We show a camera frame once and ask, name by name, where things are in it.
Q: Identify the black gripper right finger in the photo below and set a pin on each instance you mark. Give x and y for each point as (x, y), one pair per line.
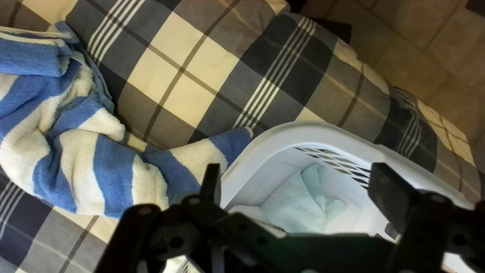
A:
(434, 233)

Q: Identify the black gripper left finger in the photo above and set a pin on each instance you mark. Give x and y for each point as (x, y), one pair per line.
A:
(152, 238)

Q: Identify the white and blue striped towel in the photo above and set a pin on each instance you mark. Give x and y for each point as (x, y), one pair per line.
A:
(77, 153)

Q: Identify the white plastic laundry basket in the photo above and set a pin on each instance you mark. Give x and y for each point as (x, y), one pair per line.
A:
(324, 142)

